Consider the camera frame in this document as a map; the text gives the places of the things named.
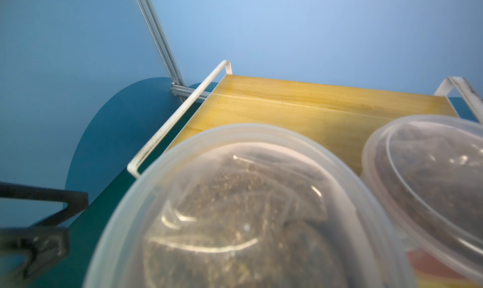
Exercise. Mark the aluminium back rail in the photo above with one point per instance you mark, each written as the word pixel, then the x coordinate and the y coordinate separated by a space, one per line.
pixel 185 92

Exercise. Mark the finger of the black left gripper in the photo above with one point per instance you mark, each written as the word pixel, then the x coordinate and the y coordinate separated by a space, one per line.
pixel 38 206
pixel 27 253

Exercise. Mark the left aluminium corner post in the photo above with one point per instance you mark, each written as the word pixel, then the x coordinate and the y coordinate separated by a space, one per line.
pixel 159 36

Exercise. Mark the white frame wooden shelf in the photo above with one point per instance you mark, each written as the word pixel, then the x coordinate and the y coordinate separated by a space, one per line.
pixel 339 118

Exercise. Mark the clear lid seed container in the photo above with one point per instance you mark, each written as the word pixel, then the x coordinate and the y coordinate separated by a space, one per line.
pixel 426 171
pixel 249 205

